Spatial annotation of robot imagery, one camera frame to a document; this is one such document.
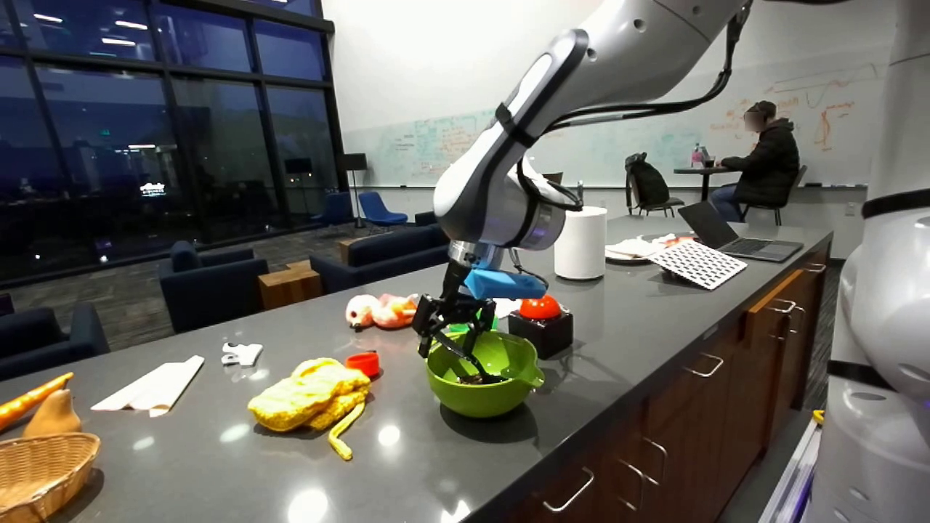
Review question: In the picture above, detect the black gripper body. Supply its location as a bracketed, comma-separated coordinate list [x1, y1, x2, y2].
[414, 263, 494, 354]

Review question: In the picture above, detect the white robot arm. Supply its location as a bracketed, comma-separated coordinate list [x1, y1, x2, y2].
[414, 0, 754, 381]

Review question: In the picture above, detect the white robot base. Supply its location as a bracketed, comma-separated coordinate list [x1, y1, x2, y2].
[802, 0, 930, 523]

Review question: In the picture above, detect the green plastic bowl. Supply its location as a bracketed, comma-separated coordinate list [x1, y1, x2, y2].
[426, 331, 545, 420]

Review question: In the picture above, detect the small red cup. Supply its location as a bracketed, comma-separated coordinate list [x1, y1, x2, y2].
[347, 349, 381, 378]

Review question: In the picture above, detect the pink white plush toy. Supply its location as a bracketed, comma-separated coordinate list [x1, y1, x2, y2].
[344, 295, 420, 328]

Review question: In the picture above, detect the orange red ball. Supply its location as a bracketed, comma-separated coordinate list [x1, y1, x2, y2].
[519, 295, 562, 322]

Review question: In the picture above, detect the black box holder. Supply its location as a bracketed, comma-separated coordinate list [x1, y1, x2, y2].
[510, 314, 572, 357]

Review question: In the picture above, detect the dark blue sofa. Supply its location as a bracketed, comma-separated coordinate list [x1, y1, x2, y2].
[312, 224, 447, 295]

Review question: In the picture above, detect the yellow cloth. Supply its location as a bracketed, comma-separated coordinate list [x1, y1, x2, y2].
[247, 357, 372, 463]

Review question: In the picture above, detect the white paper towel roll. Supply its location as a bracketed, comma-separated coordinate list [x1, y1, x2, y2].
[556, 208, 607, 283]

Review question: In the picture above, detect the wooden side table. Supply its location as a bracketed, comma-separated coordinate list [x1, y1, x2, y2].
[259, 263, 324, 308]

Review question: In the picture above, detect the crumpled clear wrapper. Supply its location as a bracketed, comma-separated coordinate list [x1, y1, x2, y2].
[221, 344, 263, 370]

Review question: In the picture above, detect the white plate stack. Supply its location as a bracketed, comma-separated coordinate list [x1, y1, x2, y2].
[604, 235, 667, 264]

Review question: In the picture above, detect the dark armchair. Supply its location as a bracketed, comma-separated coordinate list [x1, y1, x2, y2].
[160, 241, 269, 331]

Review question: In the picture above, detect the black backpack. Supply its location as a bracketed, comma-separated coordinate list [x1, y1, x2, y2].
[625, 152, 671, 213]

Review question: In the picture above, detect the white keyboard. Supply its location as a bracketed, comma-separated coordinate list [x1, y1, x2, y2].
[657, 241, 744, 290]

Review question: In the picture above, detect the brown cabinet front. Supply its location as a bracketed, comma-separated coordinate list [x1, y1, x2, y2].
[488, 241, 833, 523]

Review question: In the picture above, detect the grey laptop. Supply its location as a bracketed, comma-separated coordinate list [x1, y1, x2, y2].
[680, 200, 801, 264]

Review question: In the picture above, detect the folded white paper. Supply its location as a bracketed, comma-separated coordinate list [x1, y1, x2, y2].
[94, 354, 203, 420]

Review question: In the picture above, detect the seated person in dark jacket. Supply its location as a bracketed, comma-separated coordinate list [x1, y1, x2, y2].
[709, 99, 801, 222]

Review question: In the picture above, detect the orange baguette toy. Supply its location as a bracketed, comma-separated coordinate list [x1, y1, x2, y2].
[0, 372, 74, 433]

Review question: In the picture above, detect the wicker basket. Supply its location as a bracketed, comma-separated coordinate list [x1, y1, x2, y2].
[0, 433, 99, 523]

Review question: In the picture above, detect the blue wrist camera box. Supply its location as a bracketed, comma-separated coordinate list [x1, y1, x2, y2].
[465, 267, 548, 301]

